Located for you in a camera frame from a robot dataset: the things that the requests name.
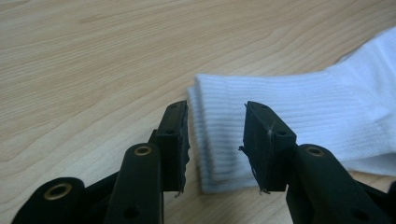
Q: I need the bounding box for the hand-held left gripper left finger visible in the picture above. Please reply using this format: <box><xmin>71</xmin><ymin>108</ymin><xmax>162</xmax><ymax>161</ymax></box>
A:
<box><xmin>103</xmin><ymin>99</ymin><xmax>191</xmax><ymax>224</ymax></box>

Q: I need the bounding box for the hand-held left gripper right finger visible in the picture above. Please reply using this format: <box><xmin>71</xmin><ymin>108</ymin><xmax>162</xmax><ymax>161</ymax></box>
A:
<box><xmin>238</xmin><ymin>100</ymin><xmax>391</xmax><ymax>224</ymax></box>

